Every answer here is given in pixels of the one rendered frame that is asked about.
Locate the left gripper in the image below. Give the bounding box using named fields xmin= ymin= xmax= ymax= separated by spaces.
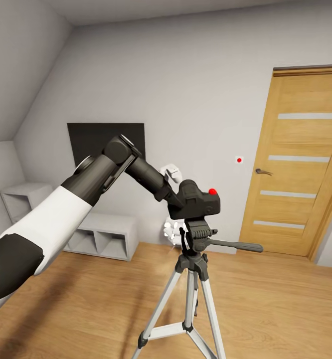
xmin=137 ymin=165 xmax=183 ymax=208

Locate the digital camera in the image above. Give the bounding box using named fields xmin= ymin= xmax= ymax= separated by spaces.
xmin=167 ymin=179 xmax=221 ymax=220

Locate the camera tripod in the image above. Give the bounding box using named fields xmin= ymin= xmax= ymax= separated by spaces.
xmin=132 ymin=216 xmax=263 ymax=359

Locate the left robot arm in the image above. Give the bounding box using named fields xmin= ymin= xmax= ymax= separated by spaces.
xmin=0 ymin=134 xmax=183 ymax=308

